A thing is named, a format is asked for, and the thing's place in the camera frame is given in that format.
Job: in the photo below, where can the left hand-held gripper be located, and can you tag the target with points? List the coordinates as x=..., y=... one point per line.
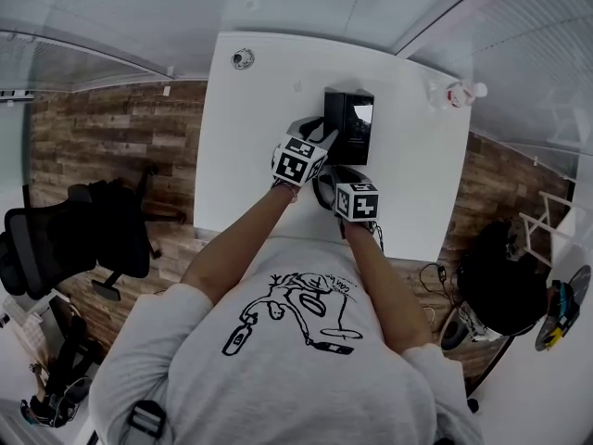
x=296, y=165

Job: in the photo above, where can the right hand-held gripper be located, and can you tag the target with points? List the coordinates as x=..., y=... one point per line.
x=356, y=199

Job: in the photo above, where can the black telephone base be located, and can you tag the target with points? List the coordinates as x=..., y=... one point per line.
x=350, y=128

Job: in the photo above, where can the person's right forearm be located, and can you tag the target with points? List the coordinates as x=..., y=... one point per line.
x=384, y=285

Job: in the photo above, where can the person's left forearm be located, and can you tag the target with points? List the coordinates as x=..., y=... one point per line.
x=241, y=244

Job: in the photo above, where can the clear plastic bottle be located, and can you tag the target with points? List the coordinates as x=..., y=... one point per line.
x=456, y=94

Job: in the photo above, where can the white cylindrical bin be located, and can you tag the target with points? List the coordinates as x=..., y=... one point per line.
x=453, y=335

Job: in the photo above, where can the grey printed t-shirt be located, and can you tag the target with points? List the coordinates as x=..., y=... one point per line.
x=278, y=364

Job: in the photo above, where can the black office chair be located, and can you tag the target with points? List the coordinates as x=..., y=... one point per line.
x=74, y=244

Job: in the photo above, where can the white metal frame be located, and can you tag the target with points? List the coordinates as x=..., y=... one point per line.
x=544, y=223

